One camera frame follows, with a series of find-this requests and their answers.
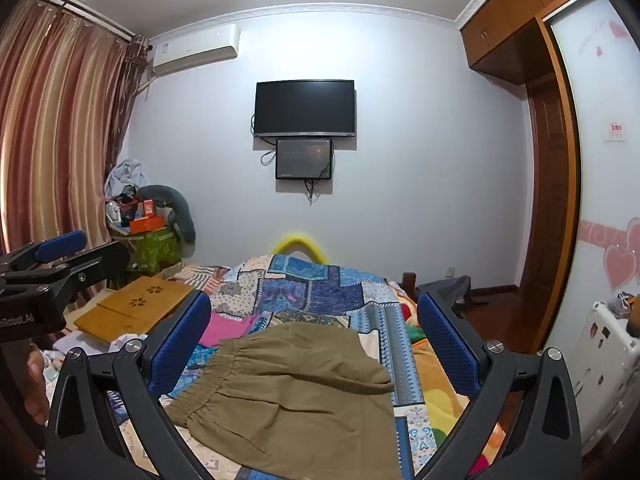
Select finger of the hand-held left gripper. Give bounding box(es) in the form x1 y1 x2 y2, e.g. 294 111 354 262
20 240 132 306
0 230 88 281

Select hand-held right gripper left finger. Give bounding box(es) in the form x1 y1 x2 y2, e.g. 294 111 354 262
44 290 213 480

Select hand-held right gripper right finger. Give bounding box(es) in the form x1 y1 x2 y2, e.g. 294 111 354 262
416 292 598 480

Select khaki pants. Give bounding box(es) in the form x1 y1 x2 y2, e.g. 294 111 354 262
164 321 403 480

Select person's left hand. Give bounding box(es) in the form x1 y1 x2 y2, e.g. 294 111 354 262
20 347 53 413

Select orange colourful fleece blanket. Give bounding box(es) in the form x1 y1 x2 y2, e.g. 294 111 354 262
395 280 506 480

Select pink cloth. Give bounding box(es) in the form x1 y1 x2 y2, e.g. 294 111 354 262
198 310 263 348

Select dark grey fabric chair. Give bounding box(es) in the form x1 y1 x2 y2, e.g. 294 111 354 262
415 275 493 320

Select green patterned bag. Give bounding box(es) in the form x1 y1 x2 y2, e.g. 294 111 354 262
127 227 182 274

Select orange box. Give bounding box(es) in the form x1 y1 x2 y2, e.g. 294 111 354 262
128 216 165 235

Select white cloth pile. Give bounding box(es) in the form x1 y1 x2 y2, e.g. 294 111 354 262
103 158 149 199

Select striped brown curtain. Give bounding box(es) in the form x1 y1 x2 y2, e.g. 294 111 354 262
0 0 130 261

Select blue patchwork blanket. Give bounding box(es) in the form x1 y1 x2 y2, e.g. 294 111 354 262
160 252 501 480

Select yellow foam arch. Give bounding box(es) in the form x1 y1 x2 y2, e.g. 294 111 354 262
270 232 329 264

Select white plastic cabinet with stickers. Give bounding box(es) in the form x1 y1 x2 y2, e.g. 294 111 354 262
570 299 640 453

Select dark brown patterned curtain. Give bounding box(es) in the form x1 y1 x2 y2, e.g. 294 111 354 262
107 35 152 183

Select brown wooden door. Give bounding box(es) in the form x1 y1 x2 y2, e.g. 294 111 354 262
520 74 572 303

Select white heart-print sliding door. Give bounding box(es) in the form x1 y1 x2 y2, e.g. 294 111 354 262
544 0 640 311

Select white air conditioner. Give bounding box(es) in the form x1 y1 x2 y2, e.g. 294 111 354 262
151 24 242 76

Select curtain rod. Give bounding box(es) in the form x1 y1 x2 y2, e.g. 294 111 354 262
27 0 148 43

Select orange wooden overhead cabinet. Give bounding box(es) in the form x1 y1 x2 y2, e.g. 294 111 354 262
460 0 596 75

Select small black wall monitor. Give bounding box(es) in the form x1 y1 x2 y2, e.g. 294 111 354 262
275 137 334 180

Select black wall television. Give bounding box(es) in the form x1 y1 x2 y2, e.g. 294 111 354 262
254 79 357 139

